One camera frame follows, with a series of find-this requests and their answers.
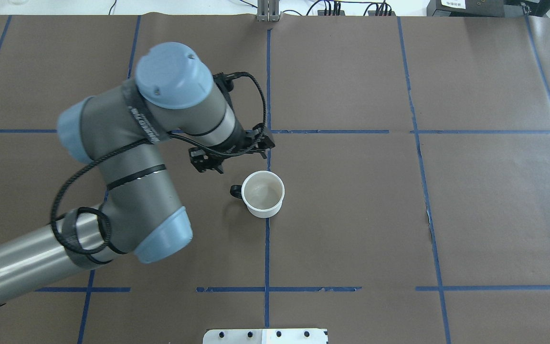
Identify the black power strip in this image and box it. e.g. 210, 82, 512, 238
305, 0, 396, 17

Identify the black box with label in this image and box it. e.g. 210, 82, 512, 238
426, 0, 550, 18

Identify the white camera stand post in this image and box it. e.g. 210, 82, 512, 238
202, 328, 329, 344

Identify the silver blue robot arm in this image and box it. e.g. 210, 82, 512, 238
0, 42, 275, 307

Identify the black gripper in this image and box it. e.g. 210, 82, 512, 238
188, 123, 275, 173

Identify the aluminium frame post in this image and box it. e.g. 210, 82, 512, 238
257, 0, 281, 22

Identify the white smiley face mug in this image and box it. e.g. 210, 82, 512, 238
229, 171, 286, 218

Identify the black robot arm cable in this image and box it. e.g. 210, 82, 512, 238
0, 72, 268, 344

